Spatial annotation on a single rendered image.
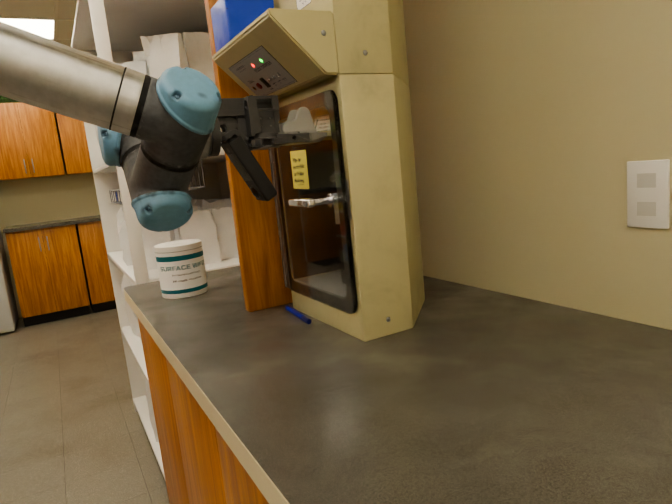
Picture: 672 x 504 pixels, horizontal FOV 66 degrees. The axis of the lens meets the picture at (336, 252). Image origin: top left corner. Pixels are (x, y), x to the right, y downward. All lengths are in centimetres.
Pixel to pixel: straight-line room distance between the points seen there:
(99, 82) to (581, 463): 65
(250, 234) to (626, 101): 80
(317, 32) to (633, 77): 53
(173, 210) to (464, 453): 47
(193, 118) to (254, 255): 64
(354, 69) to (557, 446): 64
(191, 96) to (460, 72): 81
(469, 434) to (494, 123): 76
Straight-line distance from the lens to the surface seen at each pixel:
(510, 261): 124
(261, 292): 125
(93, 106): 65
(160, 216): 73
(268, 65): 101
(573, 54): 111
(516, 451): 63
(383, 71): 96
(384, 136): 95
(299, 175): 105
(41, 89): 66
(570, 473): 60
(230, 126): 86
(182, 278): 149
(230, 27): 109
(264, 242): 124
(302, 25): 90
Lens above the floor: 126
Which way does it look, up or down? 10 degrees down
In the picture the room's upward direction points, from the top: 6 degrees counter-clockwise
